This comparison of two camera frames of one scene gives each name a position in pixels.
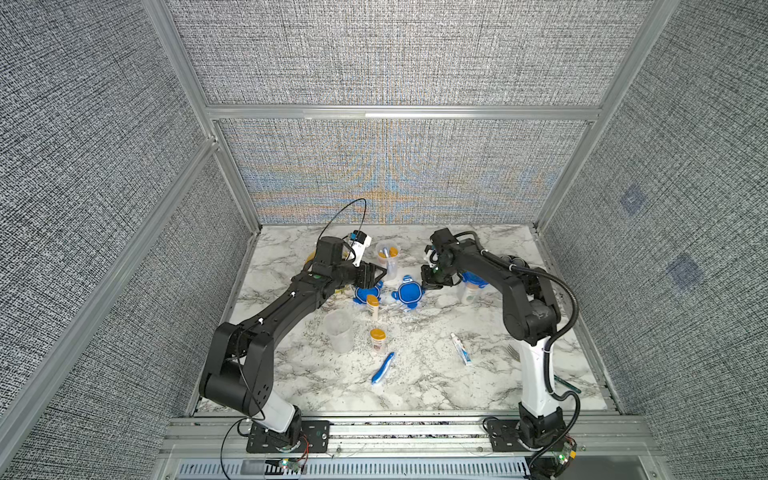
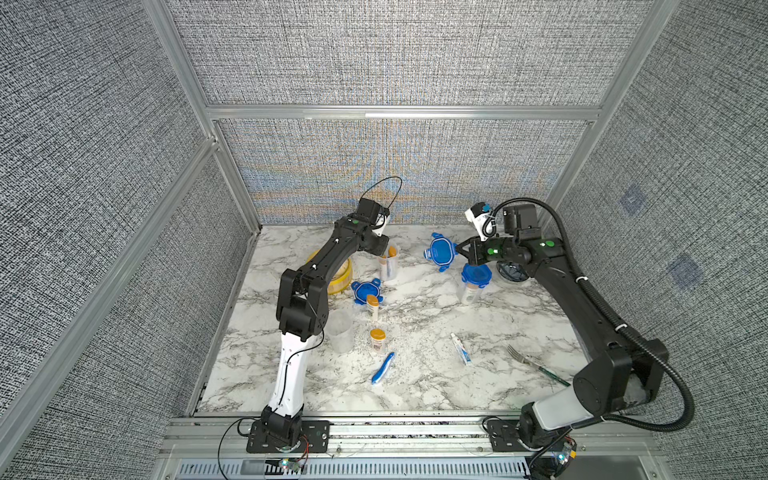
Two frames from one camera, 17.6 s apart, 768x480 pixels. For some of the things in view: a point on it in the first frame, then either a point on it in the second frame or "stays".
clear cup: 470,293 stays
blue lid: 474,278 stays
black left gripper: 365,275 -> 379,250
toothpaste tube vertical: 461,349 stays
